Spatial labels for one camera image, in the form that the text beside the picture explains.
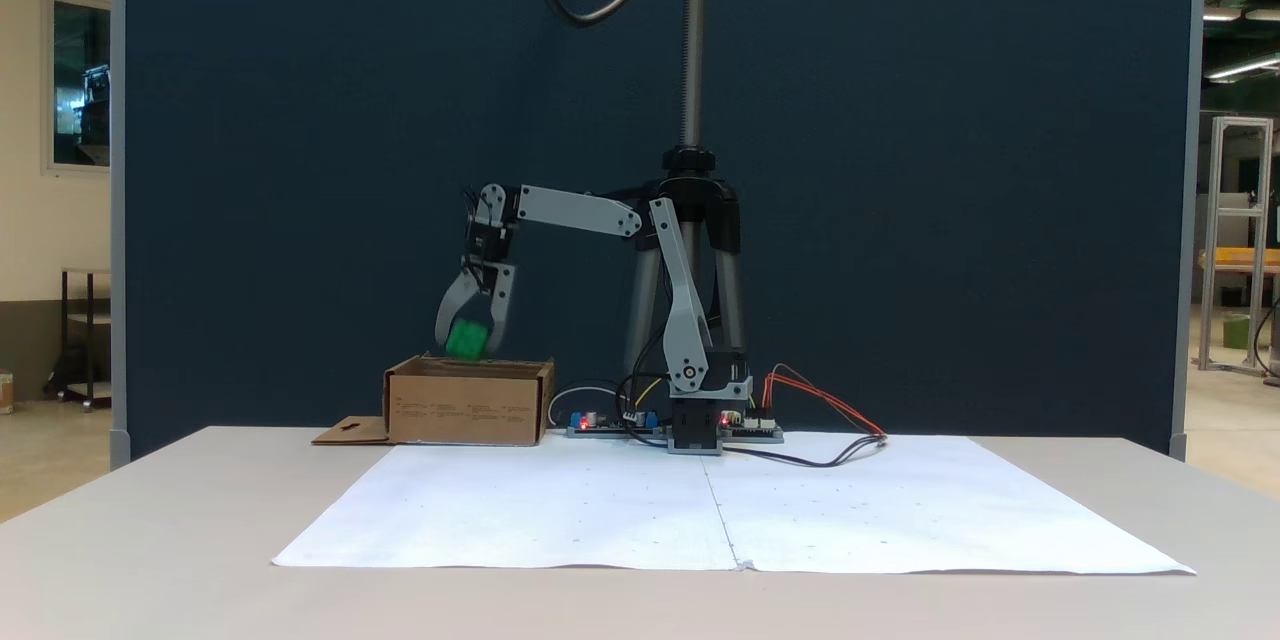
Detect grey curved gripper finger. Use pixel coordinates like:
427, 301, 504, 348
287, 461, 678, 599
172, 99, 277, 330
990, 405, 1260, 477
435, 263, 483, 351

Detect green dice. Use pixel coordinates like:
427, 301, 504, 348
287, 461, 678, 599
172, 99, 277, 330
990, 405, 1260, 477
445, 318, 491, 361

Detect wooden workbench top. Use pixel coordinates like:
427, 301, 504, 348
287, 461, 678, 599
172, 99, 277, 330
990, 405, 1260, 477
1198, 250, 1280, 273

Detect dark blue partition panel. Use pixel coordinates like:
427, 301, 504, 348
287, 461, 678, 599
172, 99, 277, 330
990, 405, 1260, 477
110, 0, 1201, 461

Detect dark circuit board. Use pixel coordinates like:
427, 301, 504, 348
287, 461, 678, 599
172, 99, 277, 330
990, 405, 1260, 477
722, 408, 785, 444

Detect white paper sheet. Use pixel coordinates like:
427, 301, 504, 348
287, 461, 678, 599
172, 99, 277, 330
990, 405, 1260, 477
272, 432, 1197, 577

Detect blue circuit board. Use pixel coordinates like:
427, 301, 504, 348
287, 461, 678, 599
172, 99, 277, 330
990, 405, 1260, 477
567, 408, 661, 439

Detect black and orange cable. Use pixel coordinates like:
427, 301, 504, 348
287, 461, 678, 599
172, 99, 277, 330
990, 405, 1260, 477
722, 363, 888, 469

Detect white cable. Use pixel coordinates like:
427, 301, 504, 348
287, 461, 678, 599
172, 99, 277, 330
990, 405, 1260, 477
547, 384, 623, 431

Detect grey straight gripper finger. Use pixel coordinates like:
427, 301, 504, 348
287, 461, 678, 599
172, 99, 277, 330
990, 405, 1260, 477
487, 263, 519, 359

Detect ceiling light strip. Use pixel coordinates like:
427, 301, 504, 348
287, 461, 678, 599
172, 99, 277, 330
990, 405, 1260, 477
1205, 53, 1280, 81

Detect black camera tripod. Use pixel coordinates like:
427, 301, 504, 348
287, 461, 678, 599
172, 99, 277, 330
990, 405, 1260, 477
585, 0, 746, 381

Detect aluminium profile frame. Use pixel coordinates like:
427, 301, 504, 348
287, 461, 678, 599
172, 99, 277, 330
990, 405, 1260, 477
1198, 116, 1276, 376

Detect framed wall window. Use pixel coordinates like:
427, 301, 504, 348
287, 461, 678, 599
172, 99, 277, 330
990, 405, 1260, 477
42, 0, 111, 173

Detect brown cardboard box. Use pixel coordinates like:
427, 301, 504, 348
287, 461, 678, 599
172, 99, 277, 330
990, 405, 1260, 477
312, 352, 556, 448

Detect black shelf cart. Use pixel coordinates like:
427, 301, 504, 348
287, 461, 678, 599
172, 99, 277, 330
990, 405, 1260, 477
45, 267, 111, 411

